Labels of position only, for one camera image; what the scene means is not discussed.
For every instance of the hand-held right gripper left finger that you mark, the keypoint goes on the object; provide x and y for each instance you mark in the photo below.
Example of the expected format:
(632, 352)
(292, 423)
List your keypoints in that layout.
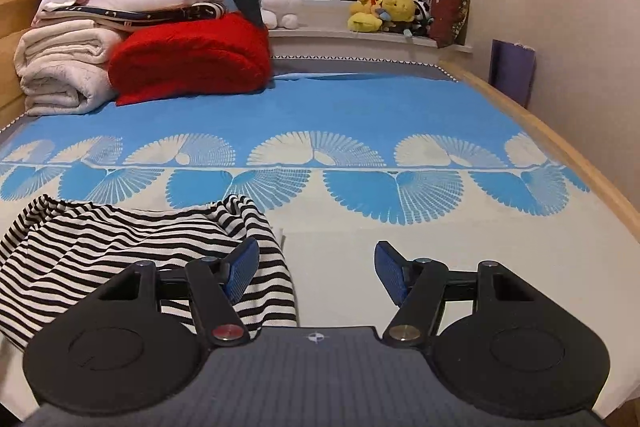
(242, 272)

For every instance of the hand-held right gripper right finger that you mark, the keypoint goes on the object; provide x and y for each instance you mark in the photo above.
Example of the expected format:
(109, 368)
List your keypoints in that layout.
(390, 274)

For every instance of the black white striped shirt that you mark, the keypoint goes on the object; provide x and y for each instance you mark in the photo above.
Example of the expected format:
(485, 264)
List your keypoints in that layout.
(100, 237)

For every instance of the blue cream patterned bedsheet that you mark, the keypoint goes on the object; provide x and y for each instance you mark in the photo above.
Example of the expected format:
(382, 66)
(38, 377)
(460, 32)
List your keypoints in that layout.
(350, 117)

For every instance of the grey mattress pad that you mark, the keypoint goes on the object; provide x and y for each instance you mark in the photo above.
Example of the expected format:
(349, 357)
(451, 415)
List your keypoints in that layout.
(350, 66)

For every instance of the red folded blanket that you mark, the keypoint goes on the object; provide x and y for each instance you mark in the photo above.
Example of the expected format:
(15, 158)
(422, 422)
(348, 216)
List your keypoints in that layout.
(190, 57)

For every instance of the purple paper bag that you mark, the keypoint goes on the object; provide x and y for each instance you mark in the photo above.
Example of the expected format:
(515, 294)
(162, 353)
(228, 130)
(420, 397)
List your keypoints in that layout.
(512, 72)

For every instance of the white window sill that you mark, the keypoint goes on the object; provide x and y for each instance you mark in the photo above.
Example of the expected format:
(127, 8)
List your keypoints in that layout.
(325, 36)

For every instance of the panda plush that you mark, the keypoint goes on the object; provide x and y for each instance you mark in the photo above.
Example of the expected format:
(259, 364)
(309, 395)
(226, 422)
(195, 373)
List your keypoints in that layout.
(423, 14)

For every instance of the yellow bear plush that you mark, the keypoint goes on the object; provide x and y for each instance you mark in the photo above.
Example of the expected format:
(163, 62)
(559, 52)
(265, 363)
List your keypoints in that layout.
(397, 9)

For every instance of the yellow duck plush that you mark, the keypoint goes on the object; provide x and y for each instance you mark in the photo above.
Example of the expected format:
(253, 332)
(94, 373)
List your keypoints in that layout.
(365, 9)

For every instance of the white plush toy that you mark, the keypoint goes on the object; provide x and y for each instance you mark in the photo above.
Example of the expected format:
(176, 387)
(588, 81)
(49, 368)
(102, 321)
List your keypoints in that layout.
(280, 7)

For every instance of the dark red cushion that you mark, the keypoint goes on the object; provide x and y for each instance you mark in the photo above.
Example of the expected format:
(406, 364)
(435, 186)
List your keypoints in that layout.
(450, 12)

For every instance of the navy patterned folded blanket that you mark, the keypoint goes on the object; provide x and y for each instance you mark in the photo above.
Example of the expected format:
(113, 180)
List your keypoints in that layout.
(150, 14)

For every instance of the white folded quilt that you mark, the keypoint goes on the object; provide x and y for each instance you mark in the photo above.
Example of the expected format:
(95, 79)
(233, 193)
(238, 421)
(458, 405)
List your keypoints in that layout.
(60, 62)

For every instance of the wooden bed frame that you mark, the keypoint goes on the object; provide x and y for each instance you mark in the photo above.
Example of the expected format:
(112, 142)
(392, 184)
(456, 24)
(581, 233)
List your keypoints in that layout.
(550, 132)

